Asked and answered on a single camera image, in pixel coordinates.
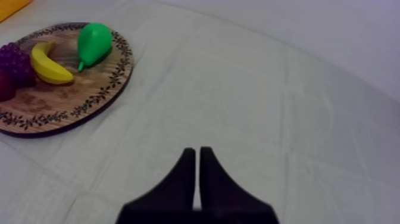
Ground green toy pear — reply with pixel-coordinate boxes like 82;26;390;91
77;23;114;73

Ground small red fruit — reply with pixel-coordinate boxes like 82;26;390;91
0;69;17;102

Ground round wooden board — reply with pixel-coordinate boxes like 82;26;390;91
0;22;135;139

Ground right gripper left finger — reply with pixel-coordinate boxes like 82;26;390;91
115;147;196;224

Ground yellow plastic basket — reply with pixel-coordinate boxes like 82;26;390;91
0;0;33;23

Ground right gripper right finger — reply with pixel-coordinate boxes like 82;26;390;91
192;146;280;224

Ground purple toy grapes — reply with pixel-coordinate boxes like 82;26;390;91
0;42;37;88

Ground yellow toy banana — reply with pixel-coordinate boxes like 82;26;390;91
30;41;75;85

